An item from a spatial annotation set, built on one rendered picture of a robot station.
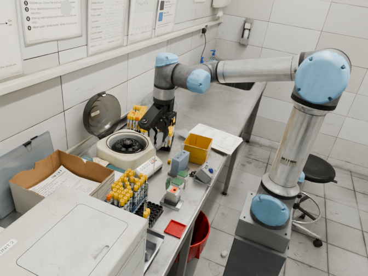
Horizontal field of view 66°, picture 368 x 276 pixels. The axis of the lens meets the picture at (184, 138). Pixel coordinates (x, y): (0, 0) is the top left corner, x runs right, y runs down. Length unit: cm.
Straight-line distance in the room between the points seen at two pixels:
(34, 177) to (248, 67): 90
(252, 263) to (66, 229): 76
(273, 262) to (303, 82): 72
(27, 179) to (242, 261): 89
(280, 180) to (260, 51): 256
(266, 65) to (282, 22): 235
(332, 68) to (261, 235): 66
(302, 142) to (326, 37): 252
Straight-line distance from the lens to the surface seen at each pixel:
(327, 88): 76
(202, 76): 91
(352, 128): 358
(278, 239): 115
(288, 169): 88
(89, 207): 80
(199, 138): 156
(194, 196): 130
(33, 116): 126
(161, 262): 105
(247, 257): 124
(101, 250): 71
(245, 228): 115
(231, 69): 99
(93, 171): 124
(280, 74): 94
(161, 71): 96
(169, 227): 115
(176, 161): 133
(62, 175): 130
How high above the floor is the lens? 172
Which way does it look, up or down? 30 degrees down
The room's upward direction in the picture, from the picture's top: 8 degrees clockwise
